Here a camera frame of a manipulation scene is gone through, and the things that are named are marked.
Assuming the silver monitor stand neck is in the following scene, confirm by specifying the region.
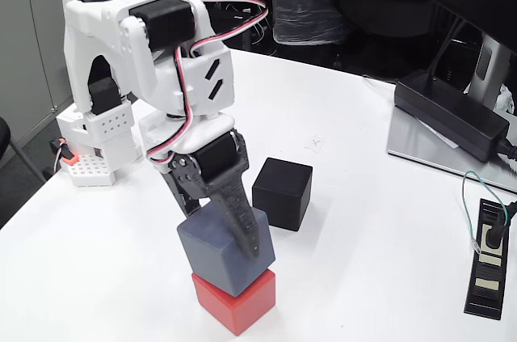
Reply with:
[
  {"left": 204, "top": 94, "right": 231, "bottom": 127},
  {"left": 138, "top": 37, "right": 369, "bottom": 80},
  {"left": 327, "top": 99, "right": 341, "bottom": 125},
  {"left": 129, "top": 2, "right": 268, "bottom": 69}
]
[{"left": 464, "top": 32, "right": 514, "bottom": 111}]

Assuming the black power plug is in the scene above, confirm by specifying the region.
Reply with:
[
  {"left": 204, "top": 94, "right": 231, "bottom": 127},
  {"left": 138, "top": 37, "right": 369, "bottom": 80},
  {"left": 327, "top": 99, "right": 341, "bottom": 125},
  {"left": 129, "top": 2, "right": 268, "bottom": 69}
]
[{"left": 482, "top": 200, "right": 517, "bottom": 250}]

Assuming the bin with plastic bag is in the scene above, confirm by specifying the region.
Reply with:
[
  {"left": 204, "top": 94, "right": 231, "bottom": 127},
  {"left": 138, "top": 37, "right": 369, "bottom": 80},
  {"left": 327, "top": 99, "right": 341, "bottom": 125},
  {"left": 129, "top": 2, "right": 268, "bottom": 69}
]
[{"left": 264, "top": 0, "right": 351, "bottom": 46}]

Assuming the crumpled white plastic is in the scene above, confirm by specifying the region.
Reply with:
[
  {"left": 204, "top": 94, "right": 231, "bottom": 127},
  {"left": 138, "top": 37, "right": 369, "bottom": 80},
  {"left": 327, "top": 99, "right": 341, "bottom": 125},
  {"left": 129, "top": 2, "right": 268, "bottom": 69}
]
[{"left": 493, "top": 83, "right": 517, "bottom": 116}]

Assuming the red cube block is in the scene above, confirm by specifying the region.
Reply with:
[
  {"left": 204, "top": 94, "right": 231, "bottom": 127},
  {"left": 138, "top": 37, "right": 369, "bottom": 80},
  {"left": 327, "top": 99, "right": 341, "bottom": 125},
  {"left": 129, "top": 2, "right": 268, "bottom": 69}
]
[{"left": 191, "top": 268, "right": 277, "bottom": 337}]

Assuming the black power strip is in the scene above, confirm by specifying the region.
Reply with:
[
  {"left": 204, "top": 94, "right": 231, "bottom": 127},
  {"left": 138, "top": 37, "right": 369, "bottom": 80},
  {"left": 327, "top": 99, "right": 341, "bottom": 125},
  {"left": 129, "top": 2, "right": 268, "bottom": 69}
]
[{"left": 463, "top": 197, "right": 512, "bottom": 321}]

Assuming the black chair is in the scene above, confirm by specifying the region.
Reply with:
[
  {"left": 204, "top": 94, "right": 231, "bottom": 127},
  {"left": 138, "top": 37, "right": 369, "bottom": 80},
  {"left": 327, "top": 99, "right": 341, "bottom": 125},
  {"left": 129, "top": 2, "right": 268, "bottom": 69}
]
[{"left": 0, "top": 116, "right": 48, "bottom": 185}]

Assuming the black computer tower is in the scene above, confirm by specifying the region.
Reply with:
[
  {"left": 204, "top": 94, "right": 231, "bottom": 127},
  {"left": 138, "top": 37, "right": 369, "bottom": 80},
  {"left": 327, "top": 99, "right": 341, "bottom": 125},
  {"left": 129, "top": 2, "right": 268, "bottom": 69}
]
[{"left": 209, "top": 4, "right": 254, "bottom": 52}]

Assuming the green thin cable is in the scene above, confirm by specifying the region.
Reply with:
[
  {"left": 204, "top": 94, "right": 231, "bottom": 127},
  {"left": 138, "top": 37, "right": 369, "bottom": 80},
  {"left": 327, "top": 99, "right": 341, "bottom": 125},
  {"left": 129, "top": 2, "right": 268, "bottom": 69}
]
[{"left": 461, "top": 170, "right": 508, "bottom": 254}]

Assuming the red white arm cable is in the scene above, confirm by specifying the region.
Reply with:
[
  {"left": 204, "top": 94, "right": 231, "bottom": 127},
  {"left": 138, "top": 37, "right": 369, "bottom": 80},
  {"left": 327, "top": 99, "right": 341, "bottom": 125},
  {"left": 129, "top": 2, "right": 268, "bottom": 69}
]
[{"left": 145, "top": 0, "right": 270, "bottom": 164}]

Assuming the black cube block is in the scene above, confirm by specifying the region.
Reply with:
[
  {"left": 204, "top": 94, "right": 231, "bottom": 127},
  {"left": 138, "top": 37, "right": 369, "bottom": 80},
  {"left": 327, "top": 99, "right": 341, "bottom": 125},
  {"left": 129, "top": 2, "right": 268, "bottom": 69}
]
[{"left": 251, "top": 157, "right": 314, "bottom": 232}]

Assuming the silver monitor stand base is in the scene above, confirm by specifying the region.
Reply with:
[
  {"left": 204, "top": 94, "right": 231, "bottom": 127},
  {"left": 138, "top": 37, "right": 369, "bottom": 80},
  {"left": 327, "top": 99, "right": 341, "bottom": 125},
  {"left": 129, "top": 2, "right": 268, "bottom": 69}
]
[{"left": 386, "top": 105, "right": 517, "bottom": 193}]

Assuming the black power adapter brick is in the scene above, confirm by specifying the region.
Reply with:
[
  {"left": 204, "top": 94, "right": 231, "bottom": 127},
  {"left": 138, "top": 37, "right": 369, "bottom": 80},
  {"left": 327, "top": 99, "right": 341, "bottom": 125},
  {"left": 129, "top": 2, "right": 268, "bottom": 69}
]
[{"left": 393, "top": 69, "right": 511, "bottom": 163}]

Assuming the grey cube block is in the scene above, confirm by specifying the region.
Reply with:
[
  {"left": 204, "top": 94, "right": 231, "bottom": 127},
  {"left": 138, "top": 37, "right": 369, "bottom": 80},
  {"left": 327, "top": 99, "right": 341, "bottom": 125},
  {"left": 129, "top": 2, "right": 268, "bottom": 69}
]
[{"left": 176, "top": 201, "right": 276, "bottom": 298}]

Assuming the black adapter cable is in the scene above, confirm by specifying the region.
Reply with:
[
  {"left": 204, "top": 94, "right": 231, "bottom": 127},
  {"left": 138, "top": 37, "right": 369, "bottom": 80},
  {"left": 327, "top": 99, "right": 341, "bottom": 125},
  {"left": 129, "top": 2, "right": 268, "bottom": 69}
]
[{"left": 494, "top": 135, "right": 517, "bottom": 162}]

